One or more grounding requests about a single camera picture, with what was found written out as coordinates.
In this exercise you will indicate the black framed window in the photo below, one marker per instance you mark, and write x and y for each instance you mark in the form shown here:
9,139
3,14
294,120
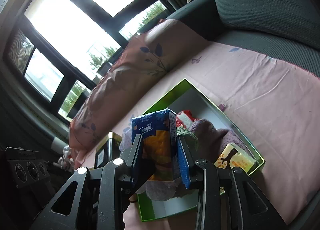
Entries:
61,49

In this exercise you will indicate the green knitted cloth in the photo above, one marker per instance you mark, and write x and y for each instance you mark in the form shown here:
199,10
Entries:
190,139

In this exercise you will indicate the purple fleece cloth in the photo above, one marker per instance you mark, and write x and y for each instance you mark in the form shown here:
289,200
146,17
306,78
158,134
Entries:
213,141

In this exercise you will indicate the pink floral pillow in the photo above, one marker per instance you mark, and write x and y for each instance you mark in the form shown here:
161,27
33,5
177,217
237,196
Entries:
146,59

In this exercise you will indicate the dark grey sofa back cushion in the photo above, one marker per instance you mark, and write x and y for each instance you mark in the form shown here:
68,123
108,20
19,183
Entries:
292,19

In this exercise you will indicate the pink bed sheet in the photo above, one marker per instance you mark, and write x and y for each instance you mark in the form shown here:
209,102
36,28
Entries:
275,104

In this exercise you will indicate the black gold tin box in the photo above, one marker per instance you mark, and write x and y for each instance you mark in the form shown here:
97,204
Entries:
107,150

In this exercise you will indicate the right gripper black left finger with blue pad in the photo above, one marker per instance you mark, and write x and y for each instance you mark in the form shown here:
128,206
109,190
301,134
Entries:
96,199

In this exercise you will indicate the dark grey sofa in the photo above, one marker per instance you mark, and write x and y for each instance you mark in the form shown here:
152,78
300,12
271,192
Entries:
202,16

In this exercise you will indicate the cream tissue pack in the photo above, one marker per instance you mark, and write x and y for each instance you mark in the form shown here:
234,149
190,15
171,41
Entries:
233,156

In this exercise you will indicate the green cardboard box white inside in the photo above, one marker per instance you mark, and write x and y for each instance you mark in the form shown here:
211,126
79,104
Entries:
185,96

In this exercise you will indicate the white red small plush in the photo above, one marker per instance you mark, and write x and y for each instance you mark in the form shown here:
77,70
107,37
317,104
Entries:
66,162

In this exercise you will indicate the blue Tempo tissue pack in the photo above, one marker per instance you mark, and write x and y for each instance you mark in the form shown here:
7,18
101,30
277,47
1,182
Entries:
158,130

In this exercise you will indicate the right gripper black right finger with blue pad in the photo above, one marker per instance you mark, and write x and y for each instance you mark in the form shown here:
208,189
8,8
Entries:
246,205

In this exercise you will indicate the black device with round knobs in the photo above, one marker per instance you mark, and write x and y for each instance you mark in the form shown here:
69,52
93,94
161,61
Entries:
26,166

